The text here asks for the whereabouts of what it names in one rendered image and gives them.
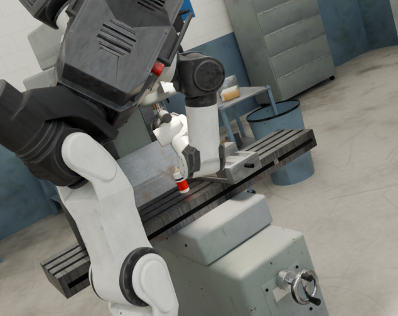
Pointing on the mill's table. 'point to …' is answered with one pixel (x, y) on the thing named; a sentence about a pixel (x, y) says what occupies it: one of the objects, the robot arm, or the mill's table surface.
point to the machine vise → (235, 168)
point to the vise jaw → (230, 148)
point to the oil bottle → (181, 182)
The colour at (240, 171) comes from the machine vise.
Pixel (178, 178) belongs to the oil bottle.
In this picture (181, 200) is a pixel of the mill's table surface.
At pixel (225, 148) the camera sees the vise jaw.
